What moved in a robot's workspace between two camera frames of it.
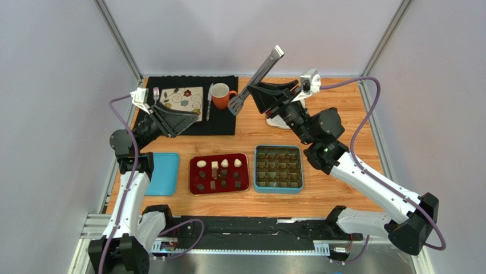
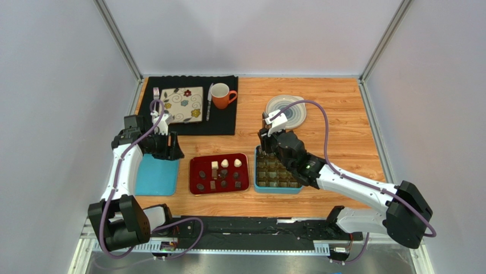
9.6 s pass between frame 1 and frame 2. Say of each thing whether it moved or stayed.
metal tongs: moved
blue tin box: stayed
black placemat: stayed
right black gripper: moved
